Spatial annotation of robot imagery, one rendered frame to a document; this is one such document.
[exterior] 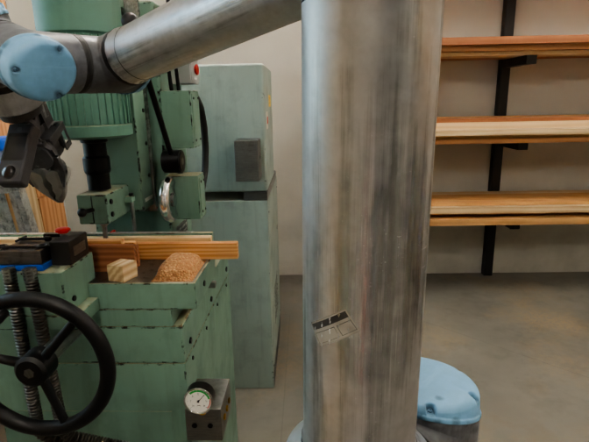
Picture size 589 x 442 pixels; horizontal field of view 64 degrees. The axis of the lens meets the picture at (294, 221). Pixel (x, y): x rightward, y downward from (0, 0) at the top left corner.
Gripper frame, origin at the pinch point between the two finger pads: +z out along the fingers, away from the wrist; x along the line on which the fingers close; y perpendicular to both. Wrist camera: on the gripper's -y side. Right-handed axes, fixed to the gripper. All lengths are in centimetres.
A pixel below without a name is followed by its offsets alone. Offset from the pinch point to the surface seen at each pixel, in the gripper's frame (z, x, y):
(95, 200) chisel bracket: 8.7, -1.6, 9.6
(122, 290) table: 18.0, -10.8, -8.8
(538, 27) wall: 69, -196, 248
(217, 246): 21.6, -28.3, 7.4
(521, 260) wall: 208, -203, 168
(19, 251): 3.9, 4.6, -10.5
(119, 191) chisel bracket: 12.2, -4.1, 16.7
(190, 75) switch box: 0, -17, 52
